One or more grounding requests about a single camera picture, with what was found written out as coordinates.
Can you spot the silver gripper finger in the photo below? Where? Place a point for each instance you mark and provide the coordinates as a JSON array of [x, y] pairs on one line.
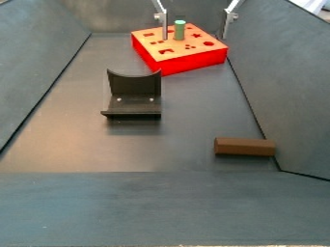
[[230, 16], [160, 16]]

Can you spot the black curved holder stand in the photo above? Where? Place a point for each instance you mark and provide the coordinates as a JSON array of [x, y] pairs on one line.
[[135, 95]]

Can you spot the red shape sorter block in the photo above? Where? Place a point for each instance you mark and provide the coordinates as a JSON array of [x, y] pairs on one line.
[[174, 56]]

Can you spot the green cylinder peg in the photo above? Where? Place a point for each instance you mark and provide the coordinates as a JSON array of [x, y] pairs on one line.
[[179, 26]]

